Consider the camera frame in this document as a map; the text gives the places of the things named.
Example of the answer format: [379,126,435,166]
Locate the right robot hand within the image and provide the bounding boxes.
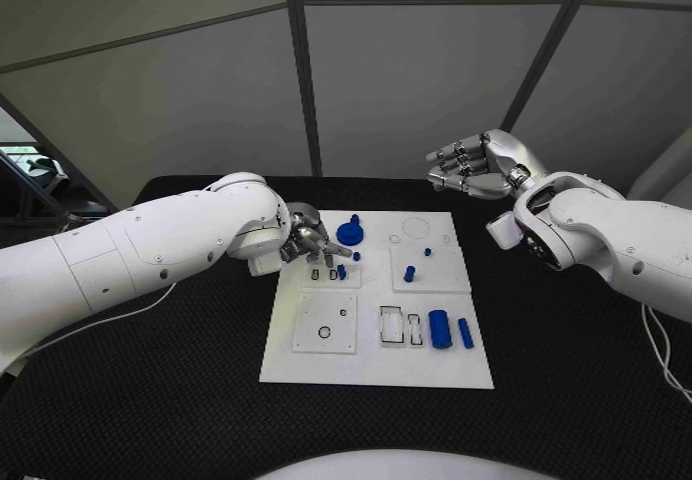
[424,129,549,200]

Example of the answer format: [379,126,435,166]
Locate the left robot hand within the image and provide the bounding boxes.
[277,201,355,268]

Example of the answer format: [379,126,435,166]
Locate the white task board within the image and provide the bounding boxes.
[258,210,496,390]

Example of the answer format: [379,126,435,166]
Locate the blue gear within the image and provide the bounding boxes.
[334,221,365,247]

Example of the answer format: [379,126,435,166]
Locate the blue thick long cylinder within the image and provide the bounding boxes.
[428,309,454,350]

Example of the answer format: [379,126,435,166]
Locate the white cable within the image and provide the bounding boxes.
[20,281,180,358]
[640,302,692,405]

